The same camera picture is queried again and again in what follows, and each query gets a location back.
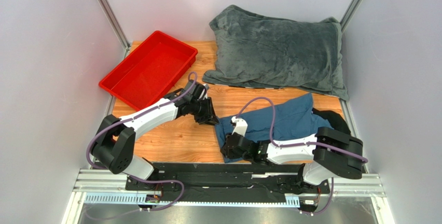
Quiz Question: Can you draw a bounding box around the aluminium frame post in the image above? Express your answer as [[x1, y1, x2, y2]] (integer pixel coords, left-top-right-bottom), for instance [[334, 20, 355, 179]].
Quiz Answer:
[[98, 0, 131, 51], [340, 0, 363, 33]]

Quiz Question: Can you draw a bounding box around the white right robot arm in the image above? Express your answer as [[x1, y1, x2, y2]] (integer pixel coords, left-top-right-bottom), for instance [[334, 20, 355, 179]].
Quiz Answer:
[[220, 127, 368, 186]]

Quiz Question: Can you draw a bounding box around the red plastic tray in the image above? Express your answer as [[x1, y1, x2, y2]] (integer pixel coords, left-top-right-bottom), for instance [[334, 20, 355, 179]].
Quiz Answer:
[[99, 31, 198, 111]]

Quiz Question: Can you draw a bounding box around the right aluminium frame post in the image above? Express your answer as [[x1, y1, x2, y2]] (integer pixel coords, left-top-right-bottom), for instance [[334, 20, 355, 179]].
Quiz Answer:
[[340, 0, 363, 33]]

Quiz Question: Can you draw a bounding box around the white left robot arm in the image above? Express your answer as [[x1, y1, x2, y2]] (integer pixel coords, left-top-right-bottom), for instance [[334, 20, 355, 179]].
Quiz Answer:
[[87, 80, 219, 180]]

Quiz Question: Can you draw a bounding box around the blue t shirt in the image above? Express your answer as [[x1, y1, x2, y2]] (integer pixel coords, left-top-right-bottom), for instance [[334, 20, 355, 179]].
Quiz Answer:
[[214, 92, 334, 164]]

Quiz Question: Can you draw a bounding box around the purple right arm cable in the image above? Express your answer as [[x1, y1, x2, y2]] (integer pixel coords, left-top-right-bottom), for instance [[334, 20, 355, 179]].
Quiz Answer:
[[232, 96, 369, 216]]

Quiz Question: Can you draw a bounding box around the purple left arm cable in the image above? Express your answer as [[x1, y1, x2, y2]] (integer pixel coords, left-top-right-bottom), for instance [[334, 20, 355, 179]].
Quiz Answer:
[[85, 71, 199, 221]]

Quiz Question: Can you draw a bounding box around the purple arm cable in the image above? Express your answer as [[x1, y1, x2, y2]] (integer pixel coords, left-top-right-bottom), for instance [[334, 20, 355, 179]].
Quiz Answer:
[[85, 71, 199, 221], [232, 96, 369, 216]]

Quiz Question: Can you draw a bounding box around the grey plush pillow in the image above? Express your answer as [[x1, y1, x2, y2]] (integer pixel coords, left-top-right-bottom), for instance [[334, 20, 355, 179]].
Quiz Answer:
[[203, 5, 349, 101]]

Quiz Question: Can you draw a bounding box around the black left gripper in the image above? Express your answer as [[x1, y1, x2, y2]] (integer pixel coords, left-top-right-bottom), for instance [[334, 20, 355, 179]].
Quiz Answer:
[[189, 96, 219, 127]]

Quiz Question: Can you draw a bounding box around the left aluminium frame post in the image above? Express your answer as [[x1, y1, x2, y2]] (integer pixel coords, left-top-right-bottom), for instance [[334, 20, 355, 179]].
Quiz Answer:
[[98, 0, 131, 51]]

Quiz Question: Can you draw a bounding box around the black baseball cap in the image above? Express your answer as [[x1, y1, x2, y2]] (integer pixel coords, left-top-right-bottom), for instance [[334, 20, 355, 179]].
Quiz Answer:
[[312, 108, 351, 135]]

